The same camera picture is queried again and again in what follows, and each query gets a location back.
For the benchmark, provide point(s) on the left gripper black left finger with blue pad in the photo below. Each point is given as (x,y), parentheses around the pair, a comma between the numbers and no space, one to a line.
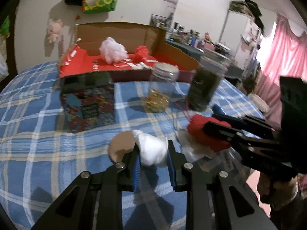
(94,201)

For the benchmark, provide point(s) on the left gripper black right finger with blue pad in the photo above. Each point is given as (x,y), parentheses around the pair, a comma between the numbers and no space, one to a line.
(214,201)

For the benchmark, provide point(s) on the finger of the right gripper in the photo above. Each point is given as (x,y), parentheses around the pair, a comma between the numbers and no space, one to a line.
(240,137)
(251,124)

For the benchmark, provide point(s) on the red knitted cloth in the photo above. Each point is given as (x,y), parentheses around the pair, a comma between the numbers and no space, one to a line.
(201,133)

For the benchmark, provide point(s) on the white cloth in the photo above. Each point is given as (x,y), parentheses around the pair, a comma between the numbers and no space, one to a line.
(153,151)

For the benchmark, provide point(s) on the red mesh bath pouf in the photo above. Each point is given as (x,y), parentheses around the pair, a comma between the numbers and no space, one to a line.
(140,54)

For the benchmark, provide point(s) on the white mesh bath pouf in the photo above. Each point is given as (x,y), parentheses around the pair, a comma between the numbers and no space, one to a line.
(111,51)

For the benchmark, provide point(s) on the person's right hand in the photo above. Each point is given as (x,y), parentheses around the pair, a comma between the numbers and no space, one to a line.
(277,194)

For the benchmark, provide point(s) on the tall glass jar dark contents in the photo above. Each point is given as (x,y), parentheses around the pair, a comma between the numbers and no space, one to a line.
(211,69)

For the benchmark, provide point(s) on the dark-clothed dresser table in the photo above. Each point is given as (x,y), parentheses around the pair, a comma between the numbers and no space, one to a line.
(232,72)

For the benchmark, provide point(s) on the small glass jar yellow capsules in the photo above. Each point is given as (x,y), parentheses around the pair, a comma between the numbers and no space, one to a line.
(161,86)

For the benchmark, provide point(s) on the round brown cardboard disc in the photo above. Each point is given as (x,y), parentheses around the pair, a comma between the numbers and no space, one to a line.
(121,144)

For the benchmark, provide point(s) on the blue plaid tablecloth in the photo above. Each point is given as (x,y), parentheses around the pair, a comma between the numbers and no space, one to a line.
(40,157)

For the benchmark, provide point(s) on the white wardrobe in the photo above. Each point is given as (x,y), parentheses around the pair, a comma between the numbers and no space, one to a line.
(240,35)

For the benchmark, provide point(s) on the pink curtain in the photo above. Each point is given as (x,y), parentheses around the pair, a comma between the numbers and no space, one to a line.
(287,58)

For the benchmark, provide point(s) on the colourful beauty cream box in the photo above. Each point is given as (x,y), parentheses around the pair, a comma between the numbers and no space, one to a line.
(88,100)

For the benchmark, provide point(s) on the red-lined cardboard box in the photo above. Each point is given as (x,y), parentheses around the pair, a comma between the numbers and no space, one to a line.
(127,50)

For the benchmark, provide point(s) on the plastic bag on door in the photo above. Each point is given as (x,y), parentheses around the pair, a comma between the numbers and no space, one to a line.
(3,68)

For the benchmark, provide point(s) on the green plush on door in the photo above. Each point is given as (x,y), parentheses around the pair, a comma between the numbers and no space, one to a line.
(4,29)

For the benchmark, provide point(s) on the wall mirror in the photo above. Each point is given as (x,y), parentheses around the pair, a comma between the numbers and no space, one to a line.
(163,13)

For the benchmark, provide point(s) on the pink plush on wall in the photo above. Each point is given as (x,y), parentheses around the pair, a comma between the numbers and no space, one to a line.
(53,30)

